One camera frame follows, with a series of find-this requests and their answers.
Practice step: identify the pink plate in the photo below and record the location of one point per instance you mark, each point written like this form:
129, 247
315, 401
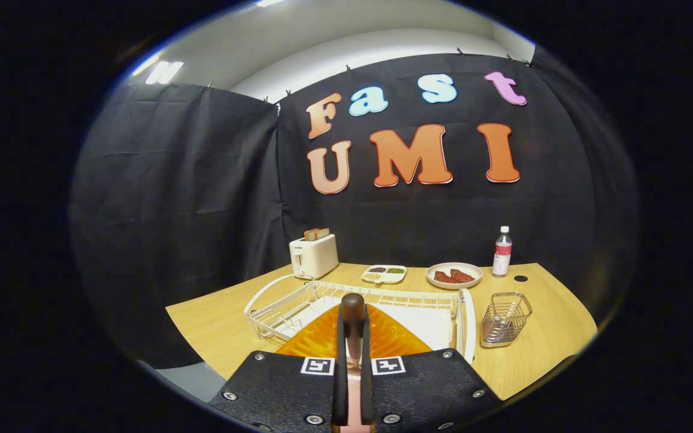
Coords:
354, 397

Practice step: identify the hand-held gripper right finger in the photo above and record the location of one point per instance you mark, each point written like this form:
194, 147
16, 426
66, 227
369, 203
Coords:
366, 385

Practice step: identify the ceiling light strip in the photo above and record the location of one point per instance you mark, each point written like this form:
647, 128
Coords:
164, 72

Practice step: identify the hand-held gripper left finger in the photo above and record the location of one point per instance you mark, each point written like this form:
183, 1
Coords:
340, 385

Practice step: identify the white plate with meat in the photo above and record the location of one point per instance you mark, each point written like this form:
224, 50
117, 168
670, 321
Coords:
453, 286

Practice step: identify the white divided dish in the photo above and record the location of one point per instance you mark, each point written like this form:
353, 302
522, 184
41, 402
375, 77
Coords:
391, 278

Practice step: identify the clear water bottle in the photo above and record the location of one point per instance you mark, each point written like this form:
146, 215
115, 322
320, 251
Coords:
502, 255

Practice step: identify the brown meat piece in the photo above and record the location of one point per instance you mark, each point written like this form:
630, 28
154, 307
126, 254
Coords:
464, 276
444, 277

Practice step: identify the black backdrop cloth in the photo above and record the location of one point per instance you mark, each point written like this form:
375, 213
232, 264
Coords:
202, 180

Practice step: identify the large ceiling light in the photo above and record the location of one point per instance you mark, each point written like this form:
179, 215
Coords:
268, 3

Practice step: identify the toast slices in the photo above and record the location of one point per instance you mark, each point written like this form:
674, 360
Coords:
316, 234

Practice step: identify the white drip tray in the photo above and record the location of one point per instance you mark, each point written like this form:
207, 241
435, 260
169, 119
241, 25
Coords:
437, 328

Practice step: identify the white toaster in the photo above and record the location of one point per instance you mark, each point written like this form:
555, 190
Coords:
319, 258

